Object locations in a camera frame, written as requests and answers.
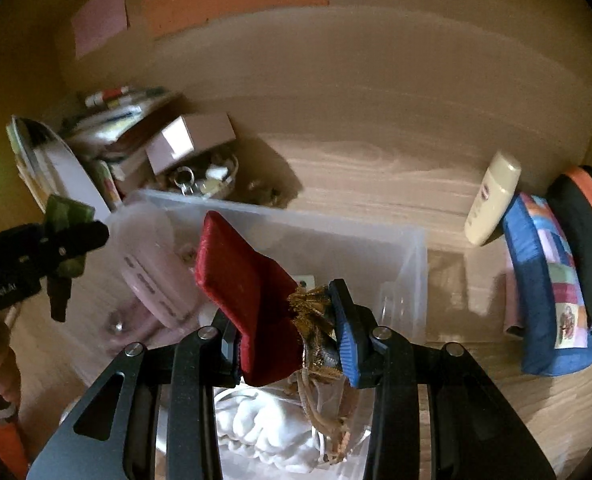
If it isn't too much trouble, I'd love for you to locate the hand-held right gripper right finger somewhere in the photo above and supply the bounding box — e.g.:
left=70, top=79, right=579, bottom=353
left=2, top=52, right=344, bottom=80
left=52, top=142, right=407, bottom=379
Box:
left=327, top=277, right=557, bottom=480

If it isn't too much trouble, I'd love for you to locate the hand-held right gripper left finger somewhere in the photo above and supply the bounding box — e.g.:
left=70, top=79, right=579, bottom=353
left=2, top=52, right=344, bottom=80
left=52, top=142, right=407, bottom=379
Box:
left=26, top=307, right=244, bottom=480

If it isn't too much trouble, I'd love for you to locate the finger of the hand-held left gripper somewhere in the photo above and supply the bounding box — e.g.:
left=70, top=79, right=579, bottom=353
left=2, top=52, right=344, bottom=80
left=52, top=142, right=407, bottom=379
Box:
left=40, top=221, right=110, bottom=263

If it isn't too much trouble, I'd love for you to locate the green bottle with black nozzle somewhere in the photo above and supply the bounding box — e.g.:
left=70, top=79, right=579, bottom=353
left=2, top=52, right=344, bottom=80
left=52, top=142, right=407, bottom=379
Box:
left=43, top=194, right=96, bottom=322

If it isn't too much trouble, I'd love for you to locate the red velvet pouch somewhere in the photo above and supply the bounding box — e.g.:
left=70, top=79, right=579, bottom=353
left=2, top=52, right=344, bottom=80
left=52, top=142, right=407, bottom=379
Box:
left=194, top=211, right=357, bottom=463

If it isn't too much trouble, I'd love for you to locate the pink round jar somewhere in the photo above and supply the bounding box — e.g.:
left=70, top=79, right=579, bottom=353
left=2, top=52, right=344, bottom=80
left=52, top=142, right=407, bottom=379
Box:
left=117, top=210, right=199, bottom=328

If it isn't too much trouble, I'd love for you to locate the pink rope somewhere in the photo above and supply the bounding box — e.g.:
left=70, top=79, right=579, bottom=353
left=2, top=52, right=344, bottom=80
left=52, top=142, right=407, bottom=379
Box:
left=106, top=305, right=211, bottom=361

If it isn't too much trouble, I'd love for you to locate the white cloth pouch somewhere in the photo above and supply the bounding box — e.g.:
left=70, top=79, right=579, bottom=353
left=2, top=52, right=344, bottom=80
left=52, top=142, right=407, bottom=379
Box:
left=213, top=387, right=371, bottom=476

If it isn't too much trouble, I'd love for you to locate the clear plastic bin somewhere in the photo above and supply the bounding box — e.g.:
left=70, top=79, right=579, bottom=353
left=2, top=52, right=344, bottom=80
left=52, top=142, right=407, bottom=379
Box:
left=58, top=189, right=429, bottom=476

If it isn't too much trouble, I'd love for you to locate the wooden desktop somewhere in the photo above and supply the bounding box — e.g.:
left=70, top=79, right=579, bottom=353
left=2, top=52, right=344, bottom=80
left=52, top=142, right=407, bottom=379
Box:
left=40, top=130, right=592, bottom=480

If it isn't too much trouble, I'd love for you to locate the person's left hand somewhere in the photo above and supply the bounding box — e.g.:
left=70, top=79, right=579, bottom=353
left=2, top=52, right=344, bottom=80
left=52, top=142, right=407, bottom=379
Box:
left=0, top=305, right=22, bottom=411

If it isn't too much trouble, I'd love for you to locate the stack of books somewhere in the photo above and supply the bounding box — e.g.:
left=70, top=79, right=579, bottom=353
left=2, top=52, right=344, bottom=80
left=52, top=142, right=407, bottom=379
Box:
left=60, top=87, right=187, bottom=196

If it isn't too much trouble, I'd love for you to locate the glass bowl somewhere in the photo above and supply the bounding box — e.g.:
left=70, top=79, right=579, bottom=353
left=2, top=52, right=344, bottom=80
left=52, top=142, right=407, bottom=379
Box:
left=158, top=152, right=240, bottom=198

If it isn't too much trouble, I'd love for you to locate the white and red marker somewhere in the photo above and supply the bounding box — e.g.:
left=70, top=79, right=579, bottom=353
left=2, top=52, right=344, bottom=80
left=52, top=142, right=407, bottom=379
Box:
left=83, top=87, right=131, bottom=108

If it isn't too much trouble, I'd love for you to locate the blue patchwork pouch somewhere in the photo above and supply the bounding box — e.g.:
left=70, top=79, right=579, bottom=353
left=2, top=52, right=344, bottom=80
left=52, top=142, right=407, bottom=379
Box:
left=503, top=192, right=592, bottom=377

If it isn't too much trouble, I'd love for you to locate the cream sunscreen bottle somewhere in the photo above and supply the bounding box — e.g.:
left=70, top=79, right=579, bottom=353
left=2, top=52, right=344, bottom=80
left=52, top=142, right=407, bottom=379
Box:
left=464, top=150, right=523, bottom=247

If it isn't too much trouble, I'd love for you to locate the pink sticky note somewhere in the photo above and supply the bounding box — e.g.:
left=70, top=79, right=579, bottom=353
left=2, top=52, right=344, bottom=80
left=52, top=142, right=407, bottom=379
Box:
left=70, top=0, right=129, bottom=60

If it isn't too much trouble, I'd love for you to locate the black case with orange zipper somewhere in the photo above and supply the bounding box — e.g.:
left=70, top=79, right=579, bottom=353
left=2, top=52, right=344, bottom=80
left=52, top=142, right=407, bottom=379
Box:
left=546, top=165, right=592, bottom=336

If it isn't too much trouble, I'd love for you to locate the orange sticky note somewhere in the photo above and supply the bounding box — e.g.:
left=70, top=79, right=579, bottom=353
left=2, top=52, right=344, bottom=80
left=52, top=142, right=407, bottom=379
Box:
left=140, top=0, right=329, bottom=41

